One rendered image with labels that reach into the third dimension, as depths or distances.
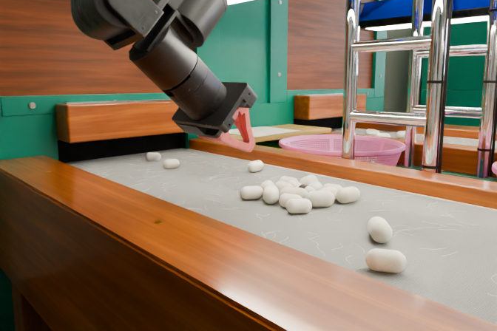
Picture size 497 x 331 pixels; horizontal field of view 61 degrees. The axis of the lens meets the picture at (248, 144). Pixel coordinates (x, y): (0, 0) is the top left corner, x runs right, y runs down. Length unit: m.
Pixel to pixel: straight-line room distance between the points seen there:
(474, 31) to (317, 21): 2.07
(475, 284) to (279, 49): 0.94
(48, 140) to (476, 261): 0.72
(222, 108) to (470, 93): 2.91
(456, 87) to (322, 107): 2.15
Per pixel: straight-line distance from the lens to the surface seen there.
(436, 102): 0.70
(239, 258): 0.34
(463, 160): 0.98
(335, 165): 0.72
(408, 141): 0.99
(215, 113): 0.50
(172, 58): 0.46
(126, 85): 0.95
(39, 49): 0.89
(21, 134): 0.86
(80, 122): 0.83
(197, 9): 0.49
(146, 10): 0.45
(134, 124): 0.88
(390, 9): 1.19
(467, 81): 3.33
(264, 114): 1.18
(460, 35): 3.37
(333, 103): 1.32
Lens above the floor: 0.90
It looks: 9 degrees down
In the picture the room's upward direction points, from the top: straight up
